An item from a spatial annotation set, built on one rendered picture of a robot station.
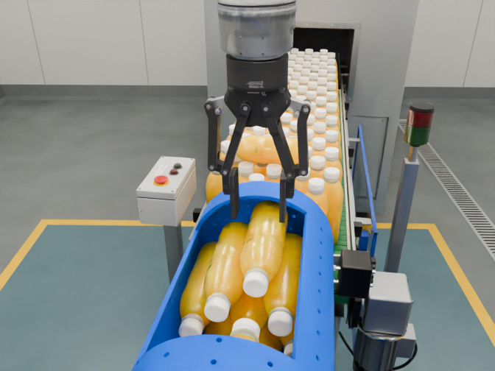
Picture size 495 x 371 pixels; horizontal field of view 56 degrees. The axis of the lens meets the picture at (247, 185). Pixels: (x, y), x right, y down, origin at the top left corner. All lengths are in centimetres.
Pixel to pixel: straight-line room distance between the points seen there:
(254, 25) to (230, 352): 37
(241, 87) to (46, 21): 502
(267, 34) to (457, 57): 507
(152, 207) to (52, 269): 171
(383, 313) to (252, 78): 85
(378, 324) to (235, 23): 94
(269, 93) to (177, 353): 33
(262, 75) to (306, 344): 34
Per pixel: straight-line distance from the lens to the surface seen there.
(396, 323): 129
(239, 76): 55
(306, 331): 65
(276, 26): 53
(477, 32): 557
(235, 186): 64
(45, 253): 299
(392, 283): 129
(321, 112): 162
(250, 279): 74
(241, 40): 54
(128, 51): 531
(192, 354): 58
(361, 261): 110
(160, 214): 119
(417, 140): 131
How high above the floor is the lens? 167
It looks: 29 degrees down
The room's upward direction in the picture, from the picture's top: straight up
